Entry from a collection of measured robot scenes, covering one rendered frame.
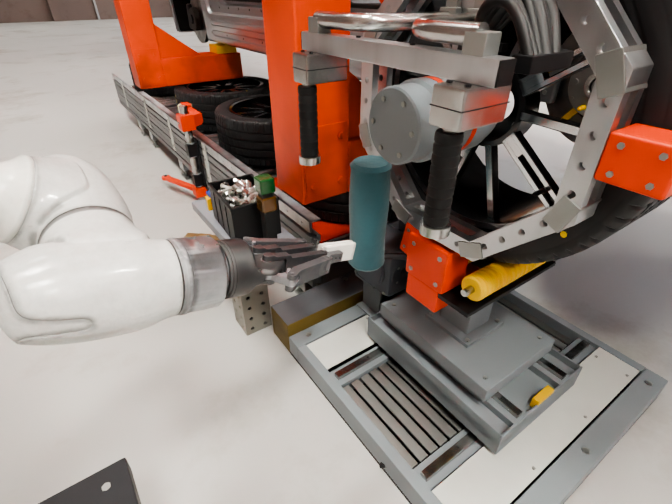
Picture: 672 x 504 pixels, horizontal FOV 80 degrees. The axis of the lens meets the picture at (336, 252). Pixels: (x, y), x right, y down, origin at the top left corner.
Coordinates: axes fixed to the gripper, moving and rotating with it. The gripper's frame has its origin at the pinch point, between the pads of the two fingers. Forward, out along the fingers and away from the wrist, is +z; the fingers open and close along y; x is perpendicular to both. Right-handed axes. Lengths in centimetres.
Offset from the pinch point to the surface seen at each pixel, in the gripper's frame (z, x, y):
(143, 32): 45, -27, 236
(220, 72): 93, -14, 233
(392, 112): 11.1, -21.7, 5.2
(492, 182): 39.3, -12.1, -1.9
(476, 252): 31.0, 0.4, -7.8
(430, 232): 5.1, -8.1, -12.1
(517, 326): 71, 29, -9
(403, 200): 33.1, -2.6, 14.3
